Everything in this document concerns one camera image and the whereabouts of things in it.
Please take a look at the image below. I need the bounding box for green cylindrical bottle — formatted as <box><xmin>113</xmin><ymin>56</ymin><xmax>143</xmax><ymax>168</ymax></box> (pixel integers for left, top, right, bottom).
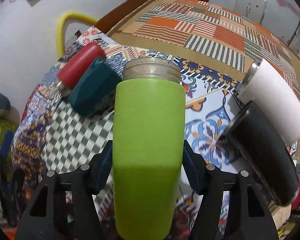
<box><xmin>113</xmin><ymin>57</ymin><xmax>185</xmax><ymax>239</ymax></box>

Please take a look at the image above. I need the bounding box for dark green hexagonal cup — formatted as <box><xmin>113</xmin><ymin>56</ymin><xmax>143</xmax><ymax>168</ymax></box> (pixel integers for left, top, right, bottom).
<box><xmin>68</xmin><ymin>57</ymin><xmax>122</xmax><ymax>117</ymax></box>

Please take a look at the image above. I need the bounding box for white tumbler cup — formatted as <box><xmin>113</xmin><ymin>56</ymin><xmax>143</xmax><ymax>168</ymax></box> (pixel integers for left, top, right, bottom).
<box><xmin>236</xmin><ymin>58</ymin><xmax>300</xmax><ymax>146</ymax></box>

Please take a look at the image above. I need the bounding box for red tumbler cup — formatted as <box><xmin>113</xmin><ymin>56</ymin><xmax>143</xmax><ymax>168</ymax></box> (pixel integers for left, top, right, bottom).
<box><xmin>56</xmin><ymin>42</ymin><xmax>106</xmax><ymax>97</ymax></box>

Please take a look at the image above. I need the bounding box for patchwork patterned tablecloth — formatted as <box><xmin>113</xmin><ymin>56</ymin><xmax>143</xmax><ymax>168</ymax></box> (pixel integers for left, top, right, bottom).
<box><xmin>11</xmin><ymin>25</ymin><xmax>300</xmax><ymax>240</ymax></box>

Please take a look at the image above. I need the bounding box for black thermos bottle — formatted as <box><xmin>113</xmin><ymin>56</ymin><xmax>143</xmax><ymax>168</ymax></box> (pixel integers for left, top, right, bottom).
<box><xmin>223</xmin><ymin>101</ymin><xmax>300</xmax><ymax>206</ymax></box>

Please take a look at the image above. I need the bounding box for yellow foam tube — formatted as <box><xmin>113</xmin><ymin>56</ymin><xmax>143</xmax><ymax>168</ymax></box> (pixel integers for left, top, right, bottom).
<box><xmin>55</xmin><ymin>10</ymin><xmax>99</xmax><ymax>59</ymax></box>

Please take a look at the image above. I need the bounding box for striped patchwork bed mat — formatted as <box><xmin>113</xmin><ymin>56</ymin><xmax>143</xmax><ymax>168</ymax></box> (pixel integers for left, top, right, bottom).
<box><xmin>108</xmin><ymin>0</ymin><xmax>300</xmax><ymax>98</ymax></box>

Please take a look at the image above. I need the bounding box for white small cabinet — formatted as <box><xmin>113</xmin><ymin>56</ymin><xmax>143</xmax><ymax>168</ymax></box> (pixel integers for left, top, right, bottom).
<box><xmin>234</xmin><ymin>0</ymin><xmax>267</xmax><ymax>24</ymax></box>

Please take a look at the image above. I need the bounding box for wooden bed frame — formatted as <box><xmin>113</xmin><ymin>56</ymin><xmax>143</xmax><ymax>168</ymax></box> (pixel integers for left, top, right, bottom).
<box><xmin>94</xmin><ymin>0</ymin><xmax>149</xmax><ymax>34</ymax></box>

